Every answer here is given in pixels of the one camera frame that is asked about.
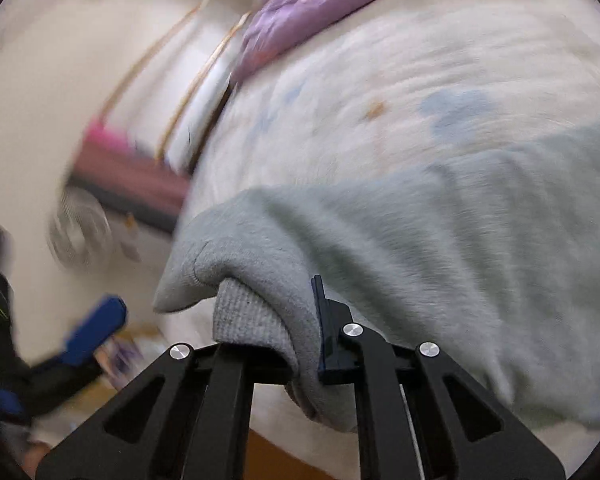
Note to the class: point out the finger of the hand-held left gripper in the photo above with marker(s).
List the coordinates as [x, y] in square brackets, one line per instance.
[95, 330]
[10, 402]

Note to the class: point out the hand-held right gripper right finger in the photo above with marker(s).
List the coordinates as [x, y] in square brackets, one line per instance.
[327, 340]

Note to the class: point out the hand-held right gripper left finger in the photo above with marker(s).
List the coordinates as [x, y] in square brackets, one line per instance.
[225, 375]

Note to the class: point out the grey zip hoodie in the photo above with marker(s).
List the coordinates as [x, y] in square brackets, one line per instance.
[430, 260]

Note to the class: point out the white standing fan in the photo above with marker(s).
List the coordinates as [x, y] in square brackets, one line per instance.
[80, 230]

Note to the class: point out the grey pink striped towel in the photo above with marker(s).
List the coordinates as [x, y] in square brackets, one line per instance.
[135, 185]

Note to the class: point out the wooden bed with floral sheet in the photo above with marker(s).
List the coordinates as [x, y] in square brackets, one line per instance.
[380, 60]

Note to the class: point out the purple floral quilt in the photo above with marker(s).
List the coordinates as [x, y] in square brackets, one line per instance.
[320, 5]

